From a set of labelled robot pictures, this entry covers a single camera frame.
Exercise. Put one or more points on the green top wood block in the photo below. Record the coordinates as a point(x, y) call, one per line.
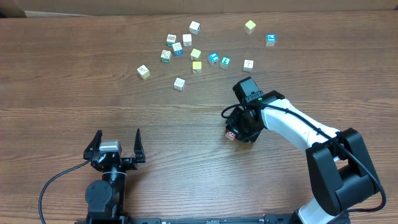
point(225, 62)

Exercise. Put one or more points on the plain white wood block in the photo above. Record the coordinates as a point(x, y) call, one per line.
point(187, 40)

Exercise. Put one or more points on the yellow top block far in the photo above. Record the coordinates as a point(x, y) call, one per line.
point(249, 27)

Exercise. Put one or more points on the blue top wood block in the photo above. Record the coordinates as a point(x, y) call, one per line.
point(213, 58)

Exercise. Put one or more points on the white wood block far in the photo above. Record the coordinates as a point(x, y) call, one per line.
point(194, 27)

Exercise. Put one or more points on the blue top block far right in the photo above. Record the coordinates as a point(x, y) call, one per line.
point(270, 40)

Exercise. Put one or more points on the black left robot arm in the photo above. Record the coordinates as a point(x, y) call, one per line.
point(105, 197)

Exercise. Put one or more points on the plain wood block yellow side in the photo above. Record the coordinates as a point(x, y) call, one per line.
point(143, 71)

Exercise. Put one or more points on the yellow top block upper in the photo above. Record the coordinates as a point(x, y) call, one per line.
point(195, 54)

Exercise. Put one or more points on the wood block green R side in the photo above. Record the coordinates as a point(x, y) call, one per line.
point(166, 56)

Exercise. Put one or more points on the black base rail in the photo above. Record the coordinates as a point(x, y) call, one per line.
point(214, 220)

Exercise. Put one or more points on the red sided wood block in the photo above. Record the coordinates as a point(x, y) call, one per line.
point(230, 135)

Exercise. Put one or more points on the yellow top block lower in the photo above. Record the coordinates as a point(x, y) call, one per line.
point(196, 67)

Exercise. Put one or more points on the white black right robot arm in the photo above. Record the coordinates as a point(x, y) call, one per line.
point(342, 175)

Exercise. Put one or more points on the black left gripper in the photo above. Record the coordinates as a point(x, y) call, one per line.
point(113, 162)

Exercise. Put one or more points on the white wood block letter T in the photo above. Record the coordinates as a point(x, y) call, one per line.
point(248, 65)

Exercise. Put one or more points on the wood block blue side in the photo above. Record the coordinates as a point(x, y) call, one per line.
point(177, 48)

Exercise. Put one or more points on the wood block letter E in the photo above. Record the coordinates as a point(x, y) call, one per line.
point(179, 84)

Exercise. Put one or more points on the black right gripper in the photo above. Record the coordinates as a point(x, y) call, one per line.
point(236, 125)

